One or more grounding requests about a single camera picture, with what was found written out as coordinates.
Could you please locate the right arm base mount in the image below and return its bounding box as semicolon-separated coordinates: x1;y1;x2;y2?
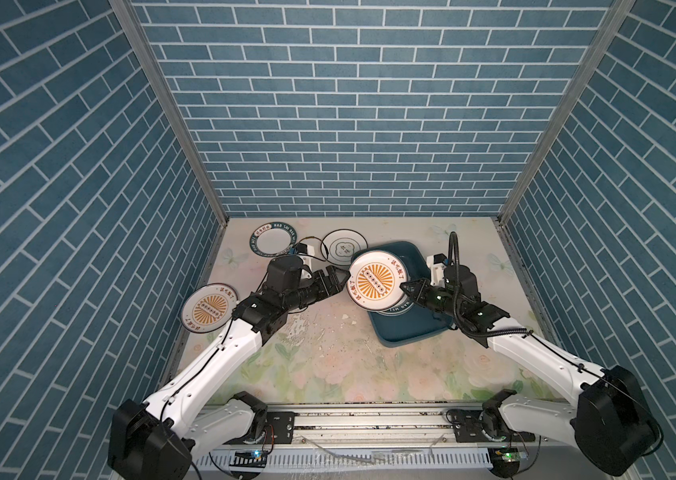
444;408;537;445

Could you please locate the green rim plate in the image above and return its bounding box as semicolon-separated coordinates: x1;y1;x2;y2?
249;221;298;258
379;297;415;317

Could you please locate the white clover plate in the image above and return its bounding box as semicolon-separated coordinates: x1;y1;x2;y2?
320;229;368;266

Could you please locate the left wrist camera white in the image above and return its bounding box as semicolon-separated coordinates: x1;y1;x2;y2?
288;237;324;268

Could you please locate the black corrugated cable right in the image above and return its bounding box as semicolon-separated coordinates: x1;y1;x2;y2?
447;231;531;340

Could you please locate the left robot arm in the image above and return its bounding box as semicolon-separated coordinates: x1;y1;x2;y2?
107;255;351;479

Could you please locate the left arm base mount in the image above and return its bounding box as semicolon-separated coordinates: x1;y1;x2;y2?
266;411;296;445

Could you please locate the teal plastic bin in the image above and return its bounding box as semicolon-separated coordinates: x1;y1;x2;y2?
368;241;454;348

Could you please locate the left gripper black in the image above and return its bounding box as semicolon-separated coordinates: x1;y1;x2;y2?
282;265;352;314

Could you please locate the aluminium rail frame front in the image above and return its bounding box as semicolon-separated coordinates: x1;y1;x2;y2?
109;401;639;480

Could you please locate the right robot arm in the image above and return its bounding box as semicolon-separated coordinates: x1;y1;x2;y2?
400;262;665;476

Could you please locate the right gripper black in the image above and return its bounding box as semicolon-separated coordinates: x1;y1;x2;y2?
399;276;463;319

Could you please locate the orange sunburst plate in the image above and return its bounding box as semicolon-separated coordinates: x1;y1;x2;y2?
180;283;238;334
347;250;409;312

